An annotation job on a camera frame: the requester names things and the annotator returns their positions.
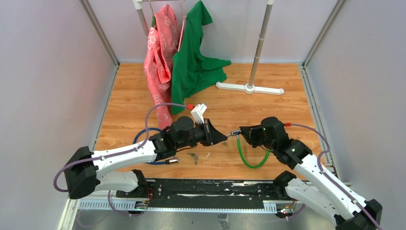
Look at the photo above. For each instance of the white clothes rack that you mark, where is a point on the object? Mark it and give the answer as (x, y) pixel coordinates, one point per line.
(249, 87)

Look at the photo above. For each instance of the green cable lock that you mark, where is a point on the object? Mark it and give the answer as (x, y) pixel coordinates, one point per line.
(252, 158)

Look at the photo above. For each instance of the left circuit board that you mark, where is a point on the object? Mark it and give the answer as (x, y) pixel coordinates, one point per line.
(145, 204)

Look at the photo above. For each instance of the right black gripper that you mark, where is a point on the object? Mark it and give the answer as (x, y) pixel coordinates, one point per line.
(250, 133)

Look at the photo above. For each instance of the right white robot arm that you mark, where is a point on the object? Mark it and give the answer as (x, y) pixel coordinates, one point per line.
(327, 195)

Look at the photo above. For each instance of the right circuit board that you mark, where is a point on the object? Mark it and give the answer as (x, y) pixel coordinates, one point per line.
(287, 210)

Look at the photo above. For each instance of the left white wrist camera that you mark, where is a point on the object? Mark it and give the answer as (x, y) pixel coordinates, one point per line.
(197, 113)

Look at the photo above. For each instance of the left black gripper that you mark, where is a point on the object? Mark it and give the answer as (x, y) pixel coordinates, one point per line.
(212, 136)

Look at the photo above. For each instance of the circuit board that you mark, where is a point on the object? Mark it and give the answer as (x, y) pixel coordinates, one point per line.
(287, 210)
(145, 204)

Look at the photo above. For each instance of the pink patterned garment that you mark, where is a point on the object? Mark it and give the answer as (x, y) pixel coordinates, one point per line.
(162, 43)

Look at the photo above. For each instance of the green t-shirt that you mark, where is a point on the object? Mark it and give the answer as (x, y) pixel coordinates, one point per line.
(192, 71)

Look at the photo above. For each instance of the blue cable lock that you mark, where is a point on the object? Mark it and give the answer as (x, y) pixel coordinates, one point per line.
(147, 157)

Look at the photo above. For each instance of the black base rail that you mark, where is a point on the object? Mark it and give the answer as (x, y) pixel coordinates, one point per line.
(203, 195)

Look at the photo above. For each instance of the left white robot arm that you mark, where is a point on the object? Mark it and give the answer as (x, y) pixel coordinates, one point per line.
(89, 171)

